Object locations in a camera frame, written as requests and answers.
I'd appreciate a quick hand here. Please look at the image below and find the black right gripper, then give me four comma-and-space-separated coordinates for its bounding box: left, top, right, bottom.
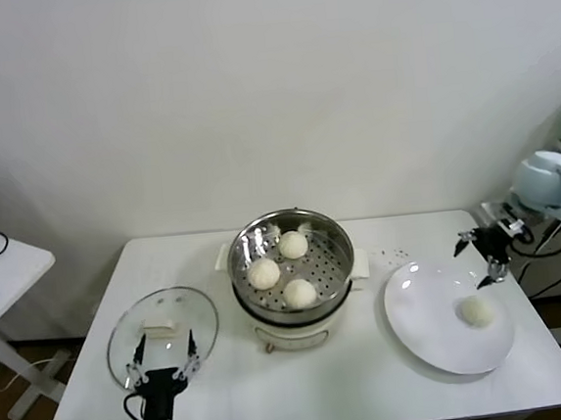
451, 222, 514, 293

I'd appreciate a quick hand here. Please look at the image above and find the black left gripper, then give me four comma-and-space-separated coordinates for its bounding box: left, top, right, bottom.
121, 328, 207, 420

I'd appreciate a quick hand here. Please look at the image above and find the white steamed baozi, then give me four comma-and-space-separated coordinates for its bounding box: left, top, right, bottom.
245, 257, 282, 293
281, 277, 318, 311
276, 229, 310, 261
459, 295, 497, 329

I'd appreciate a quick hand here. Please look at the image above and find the stainless steel steamer pot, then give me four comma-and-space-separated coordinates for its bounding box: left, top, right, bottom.
222, 204, 360, 326

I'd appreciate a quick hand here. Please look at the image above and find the round glass pot lid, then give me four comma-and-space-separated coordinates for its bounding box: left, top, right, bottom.
101, 283, 226, 396

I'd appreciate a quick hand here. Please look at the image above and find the white round plate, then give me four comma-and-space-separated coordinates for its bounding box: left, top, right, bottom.
381, 253, 520, 383

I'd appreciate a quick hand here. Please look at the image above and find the white electric cooker base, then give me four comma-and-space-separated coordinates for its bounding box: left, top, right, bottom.
212, 229, 380, 358

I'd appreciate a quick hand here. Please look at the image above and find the white side table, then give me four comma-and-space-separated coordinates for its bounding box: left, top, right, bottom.
0, 219, 78, 420

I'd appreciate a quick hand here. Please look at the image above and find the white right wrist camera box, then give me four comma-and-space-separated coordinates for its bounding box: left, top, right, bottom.
479, 197, 533, 241

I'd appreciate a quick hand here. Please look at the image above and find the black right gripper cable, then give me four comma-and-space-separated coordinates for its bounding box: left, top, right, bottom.
505, 226, 537, 251

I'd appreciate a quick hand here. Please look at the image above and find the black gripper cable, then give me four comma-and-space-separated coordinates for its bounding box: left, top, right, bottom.
505, 226, 537, 251
122, 391, 151, 420

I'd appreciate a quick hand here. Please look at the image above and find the white lid handle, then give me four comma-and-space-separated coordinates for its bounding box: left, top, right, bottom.
138, 314, 182, 339

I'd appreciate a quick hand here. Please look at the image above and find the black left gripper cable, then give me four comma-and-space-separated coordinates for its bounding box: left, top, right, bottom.
122, 391, 151, 420

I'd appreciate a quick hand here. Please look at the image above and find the black power cable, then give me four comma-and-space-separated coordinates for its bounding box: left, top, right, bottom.
507, 219, 561, 300

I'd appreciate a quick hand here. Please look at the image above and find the white floor cable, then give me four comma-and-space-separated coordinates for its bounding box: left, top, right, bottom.
0, 353, 75, 393

